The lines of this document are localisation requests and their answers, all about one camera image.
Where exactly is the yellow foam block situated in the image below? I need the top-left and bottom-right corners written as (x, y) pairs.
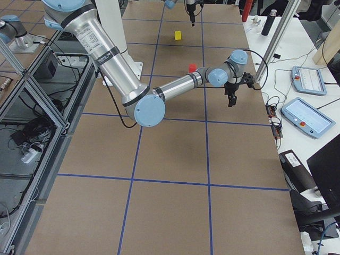
top-left (174, 31), bottom-right (182, 40)

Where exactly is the far teach pendant tablet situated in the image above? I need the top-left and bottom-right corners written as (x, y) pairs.
top-left (292, 66), bottom-right (327, 96)

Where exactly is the black thermos bottle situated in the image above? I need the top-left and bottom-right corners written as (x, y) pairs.
top-left (261, 9), bottom-right (277, 36)

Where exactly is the red foam block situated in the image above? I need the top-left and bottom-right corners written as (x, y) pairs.
top-left (188, 63), bottom-right (197, 73)

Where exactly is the black computer monitor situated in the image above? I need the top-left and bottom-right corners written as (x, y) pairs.
top-left (290, 137), bottom-right (339, 241)

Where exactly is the teach pendant tablet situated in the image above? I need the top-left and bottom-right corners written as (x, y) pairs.
top-left (292, 66), bottom-right (327, 96)
top-left (280, 97), bottom-right (336, 139)

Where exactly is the near teach pendant tablet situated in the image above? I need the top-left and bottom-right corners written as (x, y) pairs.
top-left (280, 97), bottom-right (336, 139)

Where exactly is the aluminium frame post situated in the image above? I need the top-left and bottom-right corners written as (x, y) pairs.
top-left (255, 0), bottom-right (301, 83)

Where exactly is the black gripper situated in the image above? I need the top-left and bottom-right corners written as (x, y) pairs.
top-left (185, 4), bottom-right (196, 27)
top-left (224, 82), bottom-right (239, 107)

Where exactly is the black power adapter box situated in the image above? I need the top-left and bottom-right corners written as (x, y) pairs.
top-left (33, 53), bottom-right (58, 79)

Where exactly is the white power strip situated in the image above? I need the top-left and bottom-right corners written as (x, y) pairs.
top-left (21, 148), bottom-right (38, 164)

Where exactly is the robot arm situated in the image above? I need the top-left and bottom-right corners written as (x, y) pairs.
top-left (44, 1), bottom-right (254, 127)
top-left (163, 0), bottom-right (197, 27)

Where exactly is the red bottle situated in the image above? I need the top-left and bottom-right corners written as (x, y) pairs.
top-left (241, 0), bottom-right (253, 22)

